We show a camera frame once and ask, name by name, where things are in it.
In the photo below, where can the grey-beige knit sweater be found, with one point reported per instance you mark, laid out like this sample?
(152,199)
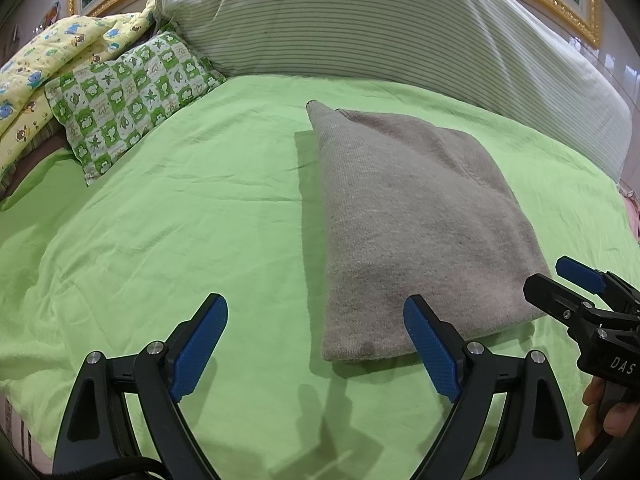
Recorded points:
(400,220)

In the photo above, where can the large striped pillow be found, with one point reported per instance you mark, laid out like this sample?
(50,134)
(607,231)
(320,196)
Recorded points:
(350,25)

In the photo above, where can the yellow cartoon print blanket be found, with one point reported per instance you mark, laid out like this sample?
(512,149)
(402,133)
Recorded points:
(30,80)

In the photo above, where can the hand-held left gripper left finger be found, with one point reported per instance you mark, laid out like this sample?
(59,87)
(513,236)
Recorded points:
(200,345)

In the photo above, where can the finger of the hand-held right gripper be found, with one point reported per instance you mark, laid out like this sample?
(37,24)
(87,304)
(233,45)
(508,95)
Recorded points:
(580,272)
(546,293)

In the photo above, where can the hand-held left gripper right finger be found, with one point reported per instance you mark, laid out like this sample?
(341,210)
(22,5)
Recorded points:
(432,351)

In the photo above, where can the brown cloth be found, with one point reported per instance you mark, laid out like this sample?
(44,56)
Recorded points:
(35,165)

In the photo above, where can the green white patterned pillow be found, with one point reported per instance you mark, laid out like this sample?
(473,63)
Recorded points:
(125,105)

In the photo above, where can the green bed sheet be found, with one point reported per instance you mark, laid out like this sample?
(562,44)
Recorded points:
(175,220)

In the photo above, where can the person's right hand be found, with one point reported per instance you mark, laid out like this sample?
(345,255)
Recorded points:
(592,425)

